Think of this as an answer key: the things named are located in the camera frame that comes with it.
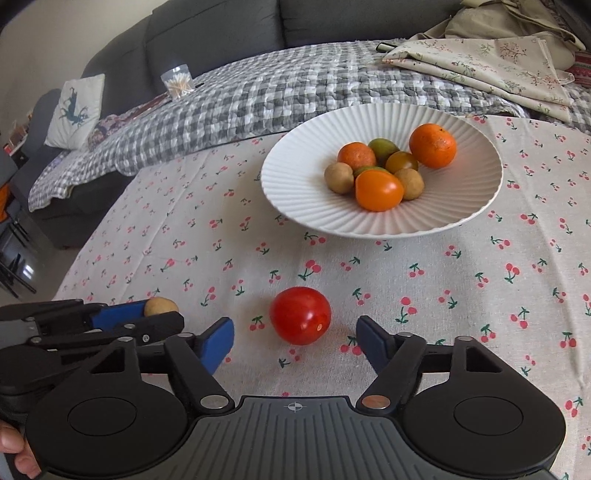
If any tan longan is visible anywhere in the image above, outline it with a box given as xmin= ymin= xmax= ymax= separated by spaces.
xmin=143 ymin=297 xmax=179 ymax=317

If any red tomato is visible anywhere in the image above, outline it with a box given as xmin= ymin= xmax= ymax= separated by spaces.
xmin=270 ymin=287 xmax=332 ymax=346

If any orange cherry tomato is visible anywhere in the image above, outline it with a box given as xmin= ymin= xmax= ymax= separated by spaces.
xmin=355 ymin=170 xmax=405 ymax=212

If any tan round longan fruit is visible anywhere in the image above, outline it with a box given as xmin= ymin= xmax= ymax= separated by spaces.
xmin=394 ymin=168 xmax=425 ymax=201

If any green reddish oval fruit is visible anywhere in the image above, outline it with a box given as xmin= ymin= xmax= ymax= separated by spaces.
xmin=353 ymin=166 xmax=390 ymax=178

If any amber brown cherry tomato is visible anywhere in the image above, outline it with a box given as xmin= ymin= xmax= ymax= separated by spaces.
xmin=384 ymin=151 xmax=419 ymax=174

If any small orange mandarin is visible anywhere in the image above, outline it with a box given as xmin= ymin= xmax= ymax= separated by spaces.
xmin=337 ymin=142 xmax=378 ymax=171

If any large orange mandarin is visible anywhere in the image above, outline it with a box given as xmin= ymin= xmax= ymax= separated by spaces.
xmin=409 ymin=123 xmax=457 ymax=169

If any person's left hand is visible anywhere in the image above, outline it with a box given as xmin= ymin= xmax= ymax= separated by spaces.
xmin=1 ymin=421 xmax=41 ymax=479

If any cherry print tablecloth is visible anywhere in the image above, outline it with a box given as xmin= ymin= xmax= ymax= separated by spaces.
xmin=58 ymin=117 xmax=590 ymax=479

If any white ribbed plate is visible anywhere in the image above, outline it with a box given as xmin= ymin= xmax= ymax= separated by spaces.
xmin=260 ymin=103 xmax=503 ymax=239

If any white deer print pillow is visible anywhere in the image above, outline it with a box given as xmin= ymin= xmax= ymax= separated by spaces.
xmin=44 ymin=74 xmax=105 ymax=151

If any clear toothpick box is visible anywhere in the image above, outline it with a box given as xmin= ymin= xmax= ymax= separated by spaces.
xmin=160 ymin=64 xmax=194 ymax=100

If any grey checkered blanket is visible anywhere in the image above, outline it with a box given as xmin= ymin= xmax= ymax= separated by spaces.
xmin=27 ymin=41 xmax=590 ymax=212

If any dark grey sofa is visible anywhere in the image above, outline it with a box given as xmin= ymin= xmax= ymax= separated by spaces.
xmin=10 ymin=1 xmax=460 ymax=249

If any folded floral cloth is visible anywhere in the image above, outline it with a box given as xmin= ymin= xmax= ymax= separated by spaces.
xmin=383 ymin=36 xmax=572 ymax=122

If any red patterned cushion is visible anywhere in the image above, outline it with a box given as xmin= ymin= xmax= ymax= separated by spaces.
xmin=567 ymin=51 xmax=591 ymax=88

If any beige jacket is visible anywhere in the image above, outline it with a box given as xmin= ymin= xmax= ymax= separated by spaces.
xmin=414 ymin=0 xmax=586 ymax=70

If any black chair frame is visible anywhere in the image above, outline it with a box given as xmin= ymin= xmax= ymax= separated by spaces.
xmin=0 ymin=150 xmax=37 ymax=299

